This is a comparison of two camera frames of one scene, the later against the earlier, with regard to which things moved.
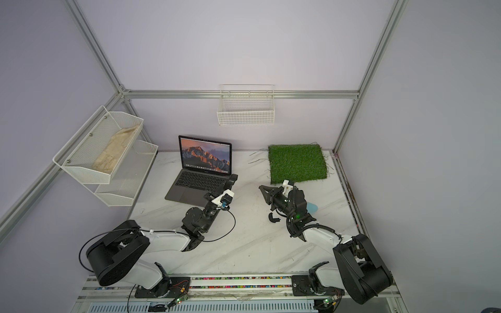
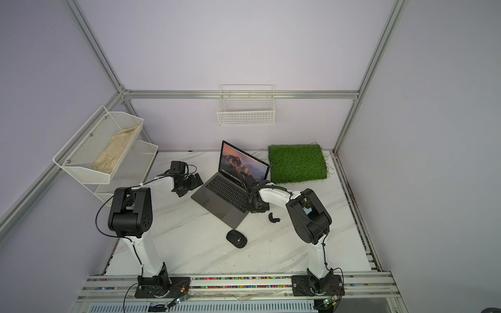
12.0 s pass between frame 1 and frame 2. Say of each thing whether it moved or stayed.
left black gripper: moved
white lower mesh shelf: stayed
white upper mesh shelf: stayed
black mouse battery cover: stayed
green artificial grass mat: stayed
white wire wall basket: stayed
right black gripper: moved
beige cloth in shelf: stayed
